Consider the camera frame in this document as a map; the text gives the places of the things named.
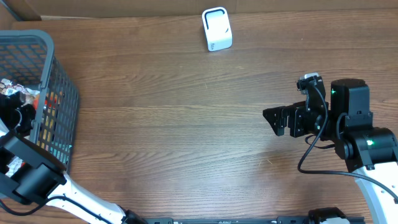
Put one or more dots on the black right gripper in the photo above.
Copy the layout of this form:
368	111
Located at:
294	112

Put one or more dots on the beige bread snack pouch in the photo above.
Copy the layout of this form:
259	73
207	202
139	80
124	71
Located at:
9	88

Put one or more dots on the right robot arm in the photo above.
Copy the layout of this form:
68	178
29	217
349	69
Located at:
369	152

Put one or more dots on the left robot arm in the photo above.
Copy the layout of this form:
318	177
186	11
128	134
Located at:
30	174

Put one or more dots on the white barcode scanner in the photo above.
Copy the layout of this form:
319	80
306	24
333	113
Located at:
217	29

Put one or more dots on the grey plastic mesh basket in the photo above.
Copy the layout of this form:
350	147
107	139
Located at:
28	58

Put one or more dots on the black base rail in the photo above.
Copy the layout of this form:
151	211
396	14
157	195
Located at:
278	220

